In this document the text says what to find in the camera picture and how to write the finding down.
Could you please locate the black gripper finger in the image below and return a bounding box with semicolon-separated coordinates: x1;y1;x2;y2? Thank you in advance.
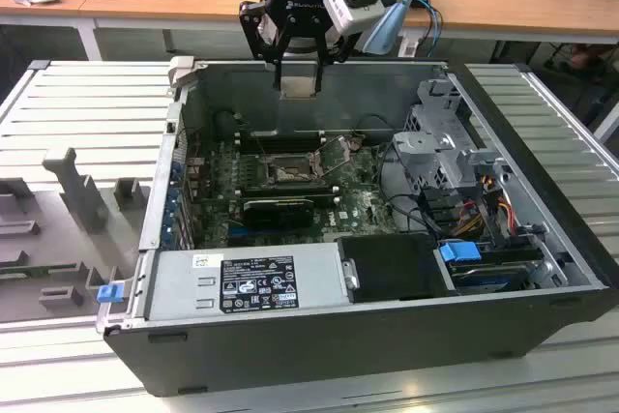
310;24;363;95
238;0;294;92

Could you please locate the small CPU plate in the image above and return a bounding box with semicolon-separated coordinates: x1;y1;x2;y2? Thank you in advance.
279;74;318;101

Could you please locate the metal socket cover frame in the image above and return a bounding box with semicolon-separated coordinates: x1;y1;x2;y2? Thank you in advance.
309;134;358;177

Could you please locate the thin wire locking lever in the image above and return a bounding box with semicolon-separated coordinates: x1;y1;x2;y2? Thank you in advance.
254;132;270;165

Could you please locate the black RAM slot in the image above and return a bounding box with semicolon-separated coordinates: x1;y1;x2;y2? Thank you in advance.
236;130;323;143
240;181;336;194
238;140;322;155
241;189;340;207

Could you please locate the CPU socket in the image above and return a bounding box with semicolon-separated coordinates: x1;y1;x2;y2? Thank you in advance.
260;151;320;188

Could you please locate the grey case latch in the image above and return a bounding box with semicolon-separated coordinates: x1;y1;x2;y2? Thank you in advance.
168;55;196;91

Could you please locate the pale blue teach pendant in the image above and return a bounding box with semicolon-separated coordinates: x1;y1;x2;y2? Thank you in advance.
362;0;416;56

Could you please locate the metal drive cage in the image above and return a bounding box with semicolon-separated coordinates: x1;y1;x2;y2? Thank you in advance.
391;77;514;201

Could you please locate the green motherboard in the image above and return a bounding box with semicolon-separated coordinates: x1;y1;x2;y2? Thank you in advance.
186;132;402;250

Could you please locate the black graphics card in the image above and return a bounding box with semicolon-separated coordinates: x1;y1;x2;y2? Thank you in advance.
241;197;315;229

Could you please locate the black plastic shroud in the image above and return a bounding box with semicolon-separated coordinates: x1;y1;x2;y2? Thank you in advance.
336;232;458;306

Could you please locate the blue disk carrier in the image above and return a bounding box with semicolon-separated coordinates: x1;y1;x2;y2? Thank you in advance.
438;241;481;267

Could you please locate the grey power supply unit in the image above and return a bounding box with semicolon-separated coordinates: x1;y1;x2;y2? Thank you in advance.
144;243;352;322

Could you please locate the hard disk drive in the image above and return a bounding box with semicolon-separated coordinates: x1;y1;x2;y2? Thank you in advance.
449;260;536;294

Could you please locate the black open PC case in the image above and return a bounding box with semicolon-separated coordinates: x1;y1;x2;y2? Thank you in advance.
94;57;619;398

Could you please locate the blue case latch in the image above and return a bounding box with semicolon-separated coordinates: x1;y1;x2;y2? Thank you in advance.
96;282;122;306

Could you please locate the green RAM stick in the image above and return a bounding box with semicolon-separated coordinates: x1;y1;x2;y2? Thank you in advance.
0;262;81;280

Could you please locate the blue cable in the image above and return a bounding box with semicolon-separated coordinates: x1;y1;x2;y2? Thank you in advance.
412;0;445;45

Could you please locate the coloured wire bundle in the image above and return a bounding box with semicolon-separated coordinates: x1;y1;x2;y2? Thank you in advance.
454;175;516;240

